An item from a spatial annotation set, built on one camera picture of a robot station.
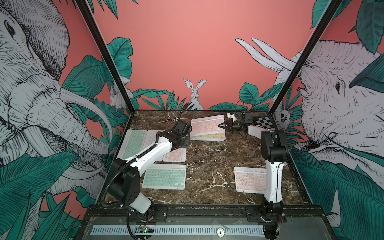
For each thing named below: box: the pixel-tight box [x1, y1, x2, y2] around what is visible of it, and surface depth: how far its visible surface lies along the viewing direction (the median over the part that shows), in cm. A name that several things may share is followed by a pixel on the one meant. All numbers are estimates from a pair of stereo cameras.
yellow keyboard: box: [190, 132, 226, 141], surface depth 106 cm
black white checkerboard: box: [255, 116, 276, 131], surface depth 113 cm
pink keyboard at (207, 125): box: [190, 114, 225, 136], surface depth 104 cm
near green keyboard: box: [142, 163, 187, 190], surface depth 88 cm
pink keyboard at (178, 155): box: [162, 148, 187, 163], surface depth 96 cm
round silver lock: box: [217, 228, 225, 237], surface depth 71 cm
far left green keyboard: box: [116, 129, 148, 160], surface depth 106 cm
